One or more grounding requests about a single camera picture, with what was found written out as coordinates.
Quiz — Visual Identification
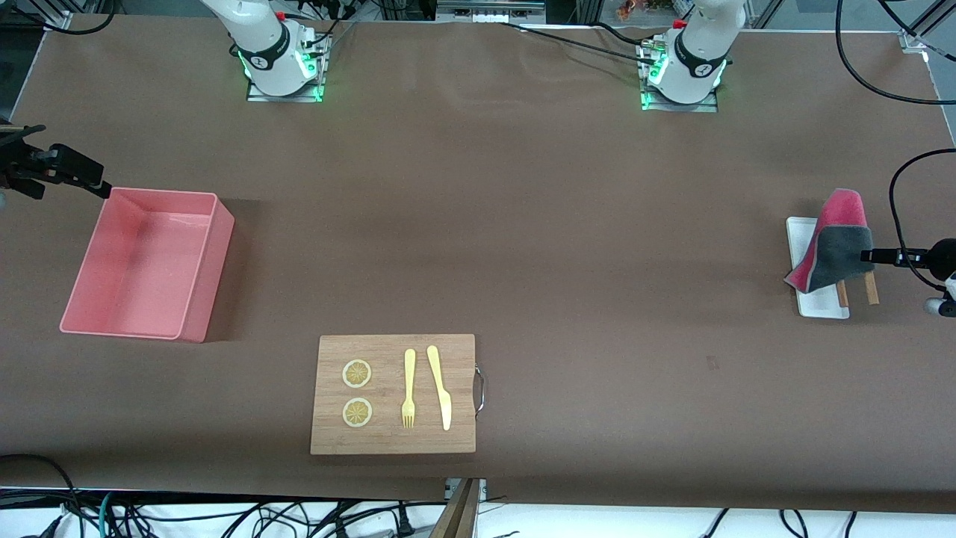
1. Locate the white rack tray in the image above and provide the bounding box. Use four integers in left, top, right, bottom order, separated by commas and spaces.
786, 217, 851, 321

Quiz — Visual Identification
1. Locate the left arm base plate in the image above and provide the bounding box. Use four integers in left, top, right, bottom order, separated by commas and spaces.
639, 37, 719, 113

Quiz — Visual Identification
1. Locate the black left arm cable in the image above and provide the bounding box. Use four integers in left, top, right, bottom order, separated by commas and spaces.
835, 0, 956, 294

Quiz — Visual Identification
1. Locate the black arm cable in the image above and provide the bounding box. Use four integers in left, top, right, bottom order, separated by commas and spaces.
0, 0, 117, 36
835, 0, 956, 294

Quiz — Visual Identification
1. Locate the yellow plastic knife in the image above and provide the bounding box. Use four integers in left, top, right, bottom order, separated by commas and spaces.
426, 345, 453, 431

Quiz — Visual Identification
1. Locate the pink and grey cloth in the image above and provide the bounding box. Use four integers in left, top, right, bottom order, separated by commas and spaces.
783, 188, 875, 294

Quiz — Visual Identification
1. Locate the brown table cover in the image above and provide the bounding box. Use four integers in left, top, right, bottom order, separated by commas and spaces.
0, 13, 956, 514

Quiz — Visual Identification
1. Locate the bamboo cutting board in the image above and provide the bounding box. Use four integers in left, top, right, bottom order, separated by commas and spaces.
310, 334, 477, 455

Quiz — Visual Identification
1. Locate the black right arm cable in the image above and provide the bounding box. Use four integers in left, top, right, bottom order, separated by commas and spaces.
0, 0, 117, 36

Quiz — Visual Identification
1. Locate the black cable on table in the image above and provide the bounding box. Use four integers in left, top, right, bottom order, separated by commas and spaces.
493, 21, 662, 67

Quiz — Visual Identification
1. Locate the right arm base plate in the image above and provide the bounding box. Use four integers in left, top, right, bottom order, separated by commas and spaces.
246, 30, 331, 103

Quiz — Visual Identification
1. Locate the pink plastic bin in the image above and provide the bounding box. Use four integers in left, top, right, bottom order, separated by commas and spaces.
60, 187, 235, 344

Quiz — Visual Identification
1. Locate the yellow plastic fork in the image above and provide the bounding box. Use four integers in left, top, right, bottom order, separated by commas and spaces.
401, 349, 417, 429

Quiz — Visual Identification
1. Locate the wooden plank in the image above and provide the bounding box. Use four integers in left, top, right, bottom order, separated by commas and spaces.
429, 478, 482, 538

